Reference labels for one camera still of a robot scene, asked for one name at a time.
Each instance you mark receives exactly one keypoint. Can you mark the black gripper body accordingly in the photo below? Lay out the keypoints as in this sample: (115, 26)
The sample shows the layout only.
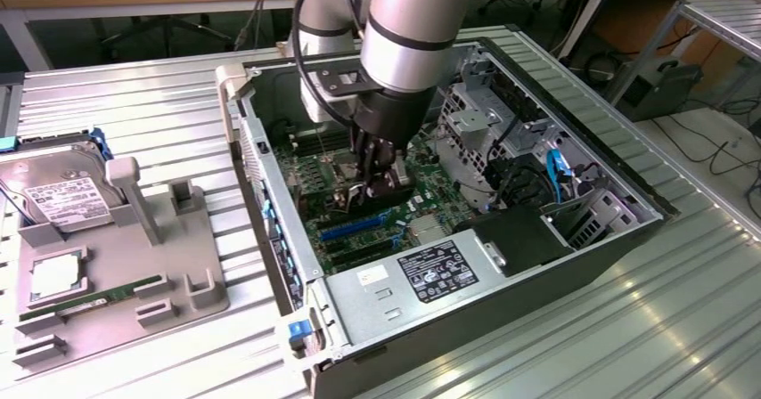
(395, 114)

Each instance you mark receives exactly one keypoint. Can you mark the black graphics card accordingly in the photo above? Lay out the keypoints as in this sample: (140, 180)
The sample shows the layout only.
(381, 205)

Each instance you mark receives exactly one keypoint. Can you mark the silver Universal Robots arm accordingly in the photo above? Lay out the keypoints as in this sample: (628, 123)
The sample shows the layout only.
(410, 29)

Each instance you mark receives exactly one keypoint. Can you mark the CPU socket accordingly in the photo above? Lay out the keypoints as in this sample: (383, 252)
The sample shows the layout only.
(342, 169)

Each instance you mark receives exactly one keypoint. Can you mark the green motherboard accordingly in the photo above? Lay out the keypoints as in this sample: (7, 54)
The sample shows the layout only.
(439, 185)

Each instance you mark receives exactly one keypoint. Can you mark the silver chipset heatsink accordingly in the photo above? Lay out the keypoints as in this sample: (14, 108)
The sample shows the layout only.
(425, 230)

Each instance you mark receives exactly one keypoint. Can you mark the grey metal drive cage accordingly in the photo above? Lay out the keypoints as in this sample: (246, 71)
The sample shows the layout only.
(475, 140)

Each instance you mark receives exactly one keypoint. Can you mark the blue expansion slot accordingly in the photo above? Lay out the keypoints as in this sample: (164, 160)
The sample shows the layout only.
(351, 232)

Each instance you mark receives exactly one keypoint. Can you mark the black plastic air shroud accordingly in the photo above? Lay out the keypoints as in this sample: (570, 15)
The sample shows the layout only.
(517, 238)

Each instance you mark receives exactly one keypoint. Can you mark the grey power supply unit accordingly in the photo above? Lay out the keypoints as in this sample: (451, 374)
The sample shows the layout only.
(369, 301)

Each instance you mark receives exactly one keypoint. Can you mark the open black PC case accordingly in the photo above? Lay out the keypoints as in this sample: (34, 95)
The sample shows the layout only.
(594, 149)

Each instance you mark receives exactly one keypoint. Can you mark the grey perforated disk bay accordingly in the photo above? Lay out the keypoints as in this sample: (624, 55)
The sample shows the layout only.
(594, 221)

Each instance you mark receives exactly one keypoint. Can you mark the blue case latch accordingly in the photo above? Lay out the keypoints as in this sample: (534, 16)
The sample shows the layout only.
(298, 331)

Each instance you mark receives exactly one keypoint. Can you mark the black office chair base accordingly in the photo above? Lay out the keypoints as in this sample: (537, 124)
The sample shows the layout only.
(172, 29)

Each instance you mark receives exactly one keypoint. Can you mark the blue disk caddy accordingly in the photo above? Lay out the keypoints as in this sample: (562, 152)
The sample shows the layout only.
(102, 143)

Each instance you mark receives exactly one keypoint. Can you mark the black box on floor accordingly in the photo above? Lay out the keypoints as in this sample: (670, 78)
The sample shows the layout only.
(657, 89)

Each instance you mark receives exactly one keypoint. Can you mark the grey parts rack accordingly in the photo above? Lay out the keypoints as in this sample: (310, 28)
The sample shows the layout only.
(119, 261)

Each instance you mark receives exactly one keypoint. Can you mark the silver hard disk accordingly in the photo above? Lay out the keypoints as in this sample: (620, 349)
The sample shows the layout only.
(59, 198)

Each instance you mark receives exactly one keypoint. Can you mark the green RAM stick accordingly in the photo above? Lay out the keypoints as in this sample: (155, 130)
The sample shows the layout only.
(110, 295)

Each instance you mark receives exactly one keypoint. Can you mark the silver CPU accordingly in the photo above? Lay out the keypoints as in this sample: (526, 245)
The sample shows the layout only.
(56, 278)

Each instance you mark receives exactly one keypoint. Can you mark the metal slat side table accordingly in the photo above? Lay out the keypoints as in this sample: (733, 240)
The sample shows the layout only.
(722, 25)

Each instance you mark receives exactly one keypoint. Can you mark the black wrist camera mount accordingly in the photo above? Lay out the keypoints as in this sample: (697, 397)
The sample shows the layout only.
(342, 80)

